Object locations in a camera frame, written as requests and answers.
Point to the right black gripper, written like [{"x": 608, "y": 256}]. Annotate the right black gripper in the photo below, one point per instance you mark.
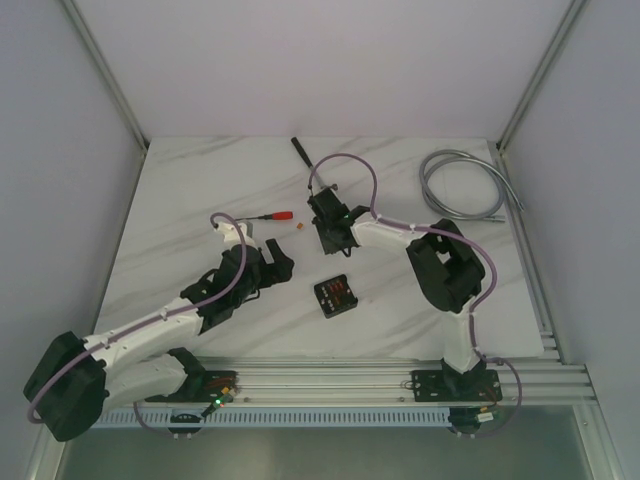
[{"x": 328, "y": 248}]

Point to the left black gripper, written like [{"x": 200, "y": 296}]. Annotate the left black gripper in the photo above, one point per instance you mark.
[{"x": 270, "y": 263}]

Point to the black fuse box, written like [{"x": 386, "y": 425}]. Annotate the black fuse box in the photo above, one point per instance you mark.
[{"x": 335, "y": 296}]

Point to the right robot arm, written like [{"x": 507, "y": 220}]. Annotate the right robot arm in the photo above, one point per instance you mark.
[{"x": 447, "y": 270}]

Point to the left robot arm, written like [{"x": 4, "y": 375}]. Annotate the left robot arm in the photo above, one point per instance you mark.
[{"x": 78, "y": 379}]

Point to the red handled screwdriver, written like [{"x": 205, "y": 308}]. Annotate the red handled screwdriver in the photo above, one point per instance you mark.
[{"x": 276, "y": 216}]

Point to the claw hammer black handle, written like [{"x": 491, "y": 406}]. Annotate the claw hammer black handle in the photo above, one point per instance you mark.
[{"x": 309, "y": 164}]

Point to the aluminium front rail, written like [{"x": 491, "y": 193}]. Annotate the aluminium front rail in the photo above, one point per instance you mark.
[{"x": 382, "y": 382}]

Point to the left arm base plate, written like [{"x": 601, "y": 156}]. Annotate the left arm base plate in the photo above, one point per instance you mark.
[{"x": 215, "y": 385}]

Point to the slotted grey cable duct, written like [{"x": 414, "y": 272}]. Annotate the slotted grey cable duct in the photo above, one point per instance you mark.
[{"x": 287, "y": 417}]

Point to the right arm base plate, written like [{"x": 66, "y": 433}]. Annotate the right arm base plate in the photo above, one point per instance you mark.
[{"x": 443, "y": 386}]

